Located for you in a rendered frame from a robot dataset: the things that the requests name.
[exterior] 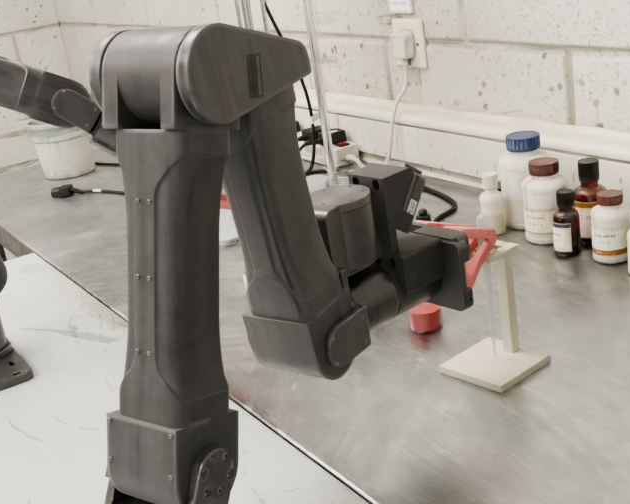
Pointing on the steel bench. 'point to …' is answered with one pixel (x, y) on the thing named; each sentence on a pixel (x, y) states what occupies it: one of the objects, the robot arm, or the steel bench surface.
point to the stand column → (318, 81)
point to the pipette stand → (507, 362)
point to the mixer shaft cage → (249, 14)
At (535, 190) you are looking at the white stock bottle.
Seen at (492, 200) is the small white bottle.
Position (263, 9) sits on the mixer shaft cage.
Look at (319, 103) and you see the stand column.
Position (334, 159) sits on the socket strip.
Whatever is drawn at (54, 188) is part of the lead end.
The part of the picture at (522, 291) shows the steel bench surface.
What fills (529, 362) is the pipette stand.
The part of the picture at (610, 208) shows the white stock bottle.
